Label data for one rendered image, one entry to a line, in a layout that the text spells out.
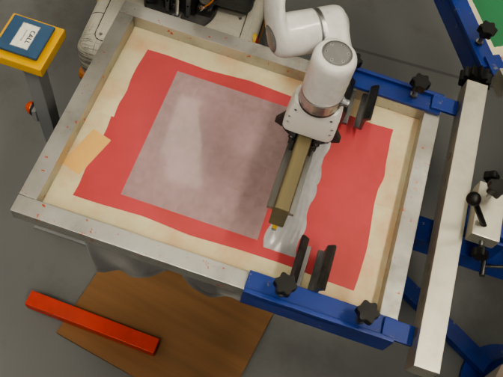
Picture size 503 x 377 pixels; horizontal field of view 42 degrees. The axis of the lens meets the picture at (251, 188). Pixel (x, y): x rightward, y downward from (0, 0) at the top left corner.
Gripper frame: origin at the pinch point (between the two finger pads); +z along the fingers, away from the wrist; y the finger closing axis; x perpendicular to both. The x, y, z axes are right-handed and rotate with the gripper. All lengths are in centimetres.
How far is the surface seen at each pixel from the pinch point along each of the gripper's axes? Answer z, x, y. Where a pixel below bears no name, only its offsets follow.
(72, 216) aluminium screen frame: 10.5, 26.8, 38.4
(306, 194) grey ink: 13.2, 3.9, -4.6
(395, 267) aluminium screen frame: 10.3, 14.8, -25.9
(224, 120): 14.1, -7.6, 17.9
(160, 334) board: 107, 22, 22
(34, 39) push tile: 13, -11, 65
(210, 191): 14.0, 10.1, 15.0
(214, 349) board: 107, 20, 4
